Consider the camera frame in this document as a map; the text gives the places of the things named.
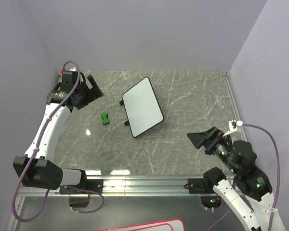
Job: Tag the green whiteboard eraser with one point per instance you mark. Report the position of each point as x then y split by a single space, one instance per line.
105 119

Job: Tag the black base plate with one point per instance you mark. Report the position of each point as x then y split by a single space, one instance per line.
95 185
197 186

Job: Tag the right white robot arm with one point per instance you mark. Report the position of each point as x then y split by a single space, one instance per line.
250 195

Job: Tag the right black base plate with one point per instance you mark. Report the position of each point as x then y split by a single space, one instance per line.
197 186

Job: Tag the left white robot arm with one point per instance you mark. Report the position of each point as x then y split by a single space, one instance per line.
36 167

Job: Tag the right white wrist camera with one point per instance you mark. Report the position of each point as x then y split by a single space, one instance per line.
234 127

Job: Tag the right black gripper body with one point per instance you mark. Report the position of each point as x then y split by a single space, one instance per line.
218 145

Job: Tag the pink bordered white board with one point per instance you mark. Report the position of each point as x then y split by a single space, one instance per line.
164 225

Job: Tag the aluminium mounting rail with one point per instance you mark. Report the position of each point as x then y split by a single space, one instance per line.
140 186

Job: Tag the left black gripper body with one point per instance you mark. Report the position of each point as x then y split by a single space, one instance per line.
85 96

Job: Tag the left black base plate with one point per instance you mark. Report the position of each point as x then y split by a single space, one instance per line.
95 185

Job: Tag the small white whiteboard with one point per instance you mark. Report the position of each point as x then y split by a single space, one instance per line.
142 108

